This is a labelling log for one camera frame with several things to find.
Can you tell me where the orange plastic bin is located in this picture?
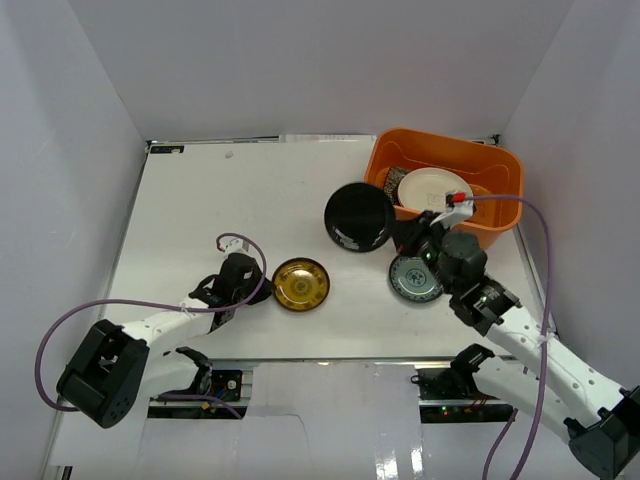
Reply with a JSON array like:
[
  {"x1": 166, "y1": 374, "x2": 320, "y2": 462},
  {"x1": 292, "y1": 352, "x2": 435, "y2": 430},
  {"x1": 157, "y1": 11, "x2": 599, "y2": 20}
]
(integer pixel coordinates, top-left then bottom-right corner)
[{"x1": 364, "y1": 128, "x2": 524, "y2": 249}]

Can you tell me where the black glossy round plate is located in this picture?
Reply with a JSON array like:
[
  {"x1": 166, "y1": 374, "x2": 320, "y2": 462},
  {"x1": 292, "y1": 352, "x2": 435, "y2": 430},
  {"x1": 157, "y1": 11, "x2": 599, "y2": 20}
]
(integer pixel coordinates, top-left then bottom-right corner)
[{"x1": 323, "y1": 182, "x2": 395, "y2": 253}]

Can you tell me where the blue white porcelain plate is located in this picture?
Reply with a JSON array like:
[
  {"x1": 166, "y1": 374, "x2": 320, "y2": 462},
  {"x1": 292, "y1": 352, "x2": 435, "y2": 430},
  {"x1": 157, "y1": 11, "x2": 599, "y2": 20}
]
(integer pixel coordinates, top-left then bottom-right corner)
[{"x1": 388, "y1": 255, "x2": 443, "y2": 303}]

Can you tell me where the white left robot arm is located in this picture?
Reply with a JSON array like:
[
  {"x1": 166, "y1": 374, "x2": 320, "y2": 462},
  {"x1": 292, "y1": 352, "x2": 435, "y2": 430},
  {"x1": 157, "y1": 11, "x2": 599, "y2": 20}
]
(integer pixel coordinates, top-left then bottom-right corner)
[{"x1": 56, "y1": 252, "x2": 273, "y2": 428}]

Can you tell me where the yellow patterned round plate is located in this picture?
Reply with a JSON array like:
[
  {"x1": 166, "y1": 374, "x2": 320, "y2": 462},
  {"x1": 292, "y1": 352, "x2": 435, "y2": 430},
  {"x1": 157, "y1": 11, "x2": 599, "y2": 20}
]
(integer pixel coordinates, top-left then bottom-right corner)
[{"x1": 271, "y1": 257, "x2": 331, "y2": 313}]

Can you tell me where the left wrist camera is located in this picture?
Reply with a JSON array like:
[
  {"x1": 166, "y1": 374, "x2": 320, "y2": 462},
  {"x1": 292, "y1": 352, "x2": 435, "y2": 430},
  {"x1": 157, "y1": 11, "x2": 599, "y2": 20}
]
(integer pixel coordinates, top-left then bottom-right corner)
[{"x1": 217, "y1": 238, "x2": 249, "y2": 256}]

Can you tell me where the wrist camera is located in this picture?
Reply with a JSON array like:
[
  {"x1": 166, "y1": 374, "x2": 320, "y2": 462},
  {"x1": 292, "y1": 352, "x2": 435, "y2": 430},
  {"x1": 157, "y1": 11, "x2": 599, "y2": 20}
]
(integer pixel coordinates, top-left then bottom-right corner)
[
  {"x1": 431, "y1": 192, "x2": 474, "y2": 229},
  {"x1": 217, "y1": 238, "x2": 249, "y2": 256}
]

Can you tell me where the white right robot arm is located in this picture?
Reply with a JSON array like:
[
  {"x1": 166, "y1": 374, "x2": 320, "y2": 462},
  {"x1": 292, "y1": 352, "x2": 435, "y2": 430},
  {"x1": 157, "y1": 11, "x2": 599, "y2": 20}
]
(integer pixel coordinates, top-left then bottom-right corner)
[{"x1": 391, "y1": 212, "x2": 639, "y2": 479}]

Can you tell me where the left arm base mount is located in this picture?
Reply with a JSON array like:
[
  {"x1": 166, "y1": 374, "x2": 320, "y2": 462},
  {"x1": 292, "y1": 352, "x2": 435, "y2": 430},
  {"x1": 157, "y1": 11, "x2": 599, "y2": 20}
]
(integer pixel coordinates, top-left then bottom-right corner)
[{"x1": 147, "y1": 370, "x2": 248, "y2": 420}]

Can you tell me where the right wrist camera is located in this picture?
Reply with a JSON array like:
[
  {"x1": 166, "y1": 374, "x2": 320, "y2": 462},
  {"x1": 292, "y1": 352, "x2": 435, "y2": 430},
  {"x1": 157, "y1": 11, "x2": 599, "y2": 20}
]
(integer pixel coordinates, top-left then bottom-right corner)
[{"x1": 431, "y1": 192, "x2": 474, "y2": 229}]

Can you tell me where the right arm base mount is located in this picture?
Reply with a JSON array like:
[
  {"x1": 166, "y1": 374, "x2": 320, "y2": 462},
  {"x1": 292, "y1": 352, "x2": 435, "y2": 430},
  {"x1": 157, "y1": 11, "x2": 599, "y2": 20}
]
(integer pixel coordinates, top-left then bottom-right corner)
[{"x1": 410, "y1": 344, "x2": 514, "y2": 424}]

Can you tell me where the black floral rectangular plate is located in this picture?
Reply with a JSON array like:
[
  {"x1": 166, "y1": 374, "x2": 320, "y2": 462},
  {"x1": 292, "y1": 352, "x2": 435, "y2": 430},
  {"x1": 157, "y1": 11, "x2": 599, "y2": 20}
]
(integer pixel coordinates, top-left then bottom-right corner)
[{"x1": 383, "y1": 166, "x2": 409, "y2": 205}]

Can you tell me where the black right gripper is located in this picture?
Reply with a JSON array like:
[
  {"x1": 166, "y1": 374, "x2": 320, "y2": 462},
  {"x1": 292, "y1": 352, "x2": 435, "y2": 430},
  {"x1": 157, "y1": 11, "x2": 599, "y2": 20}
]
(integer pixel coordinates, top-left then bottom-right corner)
[{"x1": 389, "y1": 210, "x2": 456, "y2": 295}]

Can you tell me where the dark label sticker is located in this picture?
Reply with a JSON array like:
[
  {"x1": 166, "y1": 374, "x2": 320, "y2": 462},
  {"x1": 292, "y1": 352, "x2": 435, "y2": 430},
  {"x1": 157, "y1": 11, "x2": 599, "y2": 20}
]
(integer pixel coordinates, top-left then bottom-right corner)
[{"x1": 149, "y1": 145, "x2": 184, "y2": 154}]

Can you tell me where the cream round plate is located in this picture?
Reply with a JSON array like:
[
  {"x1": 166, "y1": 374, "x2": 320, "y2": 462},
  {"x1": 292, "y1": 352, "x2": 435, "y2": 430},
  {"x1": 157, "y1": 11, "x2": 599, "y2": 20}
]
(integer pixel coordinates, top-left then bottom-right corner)
[{"x1": 397, "y1": 168, "x2": 472, "y2": 213}]

